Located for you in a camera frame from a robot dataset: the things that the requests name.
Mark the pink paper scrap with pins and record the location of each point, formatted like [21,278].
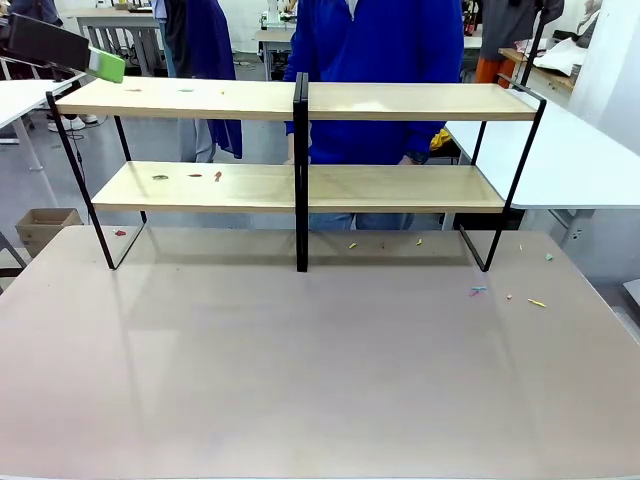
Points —
[477,290]

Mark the person's right hand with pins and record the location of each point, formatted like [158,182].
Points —
[289,161]

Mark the person's left hand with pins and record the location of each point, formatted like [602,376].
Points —
[407,161]

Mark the grey background workbench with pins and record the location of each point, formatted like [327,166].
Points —
[120,40]

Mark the white sneaker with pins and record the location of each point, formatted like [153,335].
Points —
[89,118]

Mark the cardboard box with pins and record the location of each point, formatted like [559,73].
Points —
[45,230]

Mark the person in blue sweater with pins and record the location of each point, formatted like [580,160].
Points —
[375,60]

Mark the yellow cloth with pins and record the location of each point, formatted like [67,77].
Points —
[440,140]

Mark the orange garment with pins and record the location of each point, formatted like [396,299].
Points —
[487,70]

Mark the grey hanging garment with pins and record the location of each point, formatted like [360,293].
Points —
[510,25]

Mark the black coat rack pole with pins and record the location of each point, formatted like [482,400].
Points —
[536,40]

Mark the wooden background table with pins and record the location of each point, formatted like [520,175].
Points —
[550,75]

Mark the white crumpled cloth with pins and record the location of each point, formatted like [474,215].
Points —
[562,55]

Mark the large white side table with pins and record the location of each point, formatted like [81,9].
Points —
[560,160]

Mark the wooden two-tier shelf black frame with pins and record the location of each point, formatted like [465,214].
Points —
[300,107]

